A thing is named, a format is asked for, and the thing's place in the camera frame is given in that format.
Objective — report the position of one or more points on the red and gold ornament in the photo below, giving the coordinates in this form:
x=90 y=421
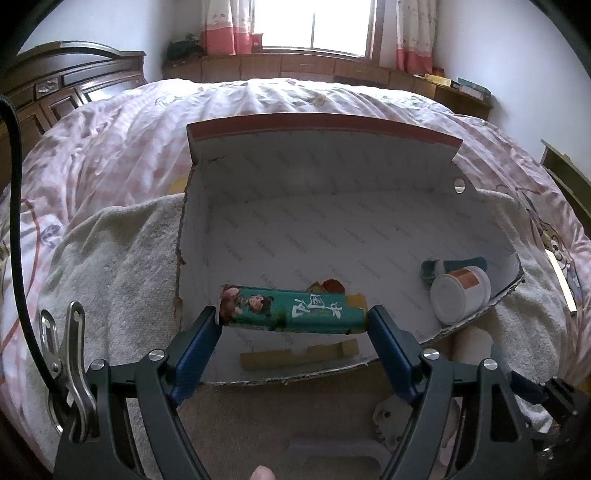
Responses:
x=330 y=285

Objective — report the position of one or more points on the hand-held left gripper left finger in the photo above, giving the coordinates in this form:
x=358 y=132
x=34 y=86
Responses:
x=198 y=355

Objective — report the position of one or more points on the notched wooden block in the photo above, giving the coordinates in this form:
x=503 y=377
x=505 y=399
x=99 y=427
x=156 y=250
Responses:
x=277 y=357

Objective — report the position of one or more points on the metal spring clip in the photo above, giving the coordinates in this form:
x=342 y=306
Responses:
x=76 y=369

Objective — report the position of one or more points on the small red box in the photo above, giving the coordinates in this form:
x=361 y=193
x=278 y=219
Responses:
x=257 y=41

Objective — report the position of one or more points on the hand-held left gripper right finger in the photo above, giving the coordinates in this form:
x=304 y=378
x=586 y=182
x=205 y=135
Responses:
x=392 y=355

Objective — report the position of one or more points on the wooden strip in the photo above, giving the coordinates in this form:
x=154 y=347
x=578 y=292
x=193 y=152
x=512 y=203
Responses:
x=561 y=279

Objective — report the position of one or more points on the yellow book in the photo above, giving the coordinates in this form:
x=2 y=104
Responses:
x=437 y=80

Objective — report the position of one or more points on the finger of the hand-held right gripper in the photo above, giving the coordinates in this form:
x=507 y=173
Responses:
x=528 y=388

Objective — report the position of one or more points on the green printed tube packet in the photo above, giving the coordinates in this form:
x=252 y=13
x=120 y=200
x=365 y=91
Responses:
x=286 y=309

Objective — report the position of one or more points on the orange cardboard box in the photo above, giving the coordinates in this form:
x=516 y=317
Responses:
x=323 y=221

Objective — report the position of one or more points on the window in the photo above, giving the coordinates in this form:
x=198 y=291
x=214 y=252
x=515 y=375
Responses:
x=318 y=23

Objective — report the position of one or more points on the dark wooden headboard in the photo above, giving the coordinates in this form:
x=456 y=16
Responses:
x=60 y=87

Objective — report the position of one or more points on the pink and white curtain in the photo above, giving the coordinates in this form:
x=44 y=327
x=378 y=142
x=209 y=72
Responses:
x=221 y=27
x=415 y=32

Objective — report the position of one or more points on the grey curved plastic piece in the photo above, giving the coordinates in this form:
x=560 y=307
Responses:
x=332 y=457

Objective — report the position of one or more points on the grey studded plastic plate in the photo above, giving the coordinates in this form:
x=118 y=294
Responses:
x=388 y=422

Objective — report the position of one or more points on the white jar with orange label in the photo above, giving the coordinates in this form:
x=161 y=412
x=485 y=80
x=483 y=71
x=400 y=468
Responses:
x=455 y=295

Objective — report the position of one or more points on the olive wooden frame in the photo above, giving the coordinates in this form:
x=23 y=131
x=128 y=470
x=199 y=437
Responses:
x=565 y=170

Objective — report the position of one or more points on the pink printed quilt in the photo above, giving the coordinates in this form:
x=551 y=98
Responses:
x=115 y=138

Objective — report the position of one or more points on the person's left hand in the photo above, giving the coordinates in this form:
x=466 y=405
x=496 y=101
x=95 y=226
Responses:
x=264 y=473

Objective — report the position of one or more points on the white fluffy towel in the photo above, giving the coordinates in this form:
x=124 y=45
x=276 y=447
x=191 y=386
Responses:
x=124 y=277

